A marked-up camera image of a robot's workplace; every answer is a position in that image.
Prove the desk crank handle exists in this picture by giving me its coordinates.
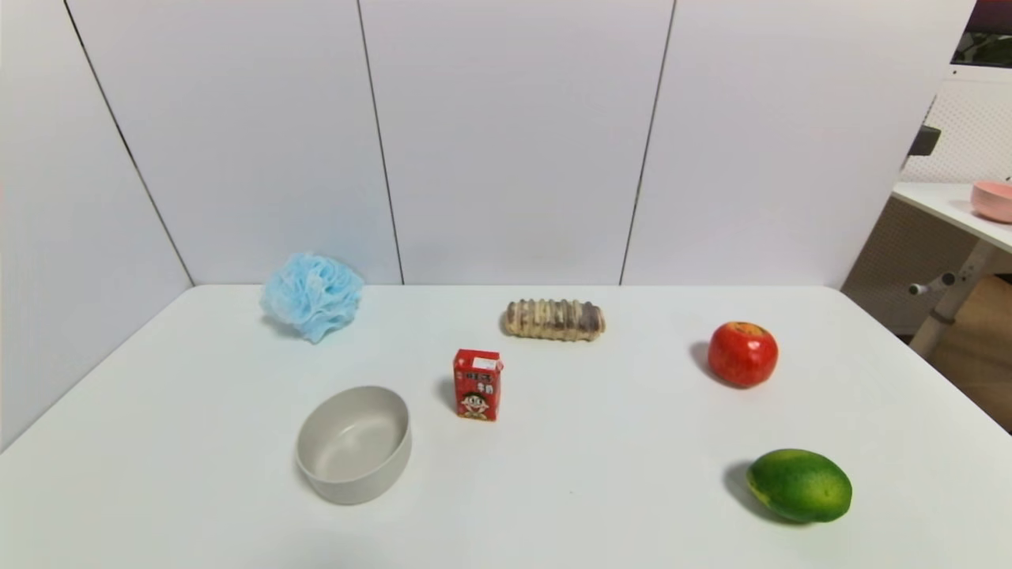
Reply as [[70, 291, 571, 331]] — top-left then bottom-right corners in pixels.
[[908, 272, 957, 297]]

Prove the striped brown bread loaf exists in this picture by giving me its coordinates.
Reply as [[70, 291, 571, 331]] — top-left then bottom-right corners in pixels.
[[502, 298, 607, 343]]

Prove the pink bowl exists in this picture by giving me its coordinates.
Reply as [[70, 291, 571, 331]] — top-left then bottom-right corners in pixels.
[[971, 180, 1012, 224]]

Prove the red milk carton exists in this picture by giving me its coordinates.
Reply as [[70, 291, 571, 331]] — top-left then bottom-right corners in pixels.
[[452, 349, 504, 422]]

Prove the green lime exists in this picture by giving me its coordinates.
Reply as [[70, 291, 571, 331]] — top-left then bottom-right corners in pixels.
[[746, 448, 854, 524]]

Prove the white side desk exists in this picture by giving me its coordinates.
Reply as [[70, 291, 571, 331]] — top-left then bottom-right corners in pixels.
[[893, 182, 1012, 360]]

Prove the blue mesh bath sponge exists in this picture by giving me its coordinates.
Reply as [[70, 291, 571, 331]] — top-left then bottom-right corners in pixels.
[[260, 252, 365, 345]]

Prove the red apple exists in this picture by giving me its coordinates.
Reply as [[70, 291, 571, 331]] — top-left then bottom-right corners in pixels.
[[707, 321, 780, 389]]

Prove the white perforated panel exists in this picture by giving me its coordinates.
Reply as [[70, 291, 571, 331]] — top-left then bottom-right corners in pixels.
[[901, 65, 1012, 185]]

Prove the beige round bowl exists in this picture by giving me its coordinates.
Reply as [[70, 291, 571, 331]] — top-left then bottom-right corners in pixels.
[[295, 385, 413, 506]]

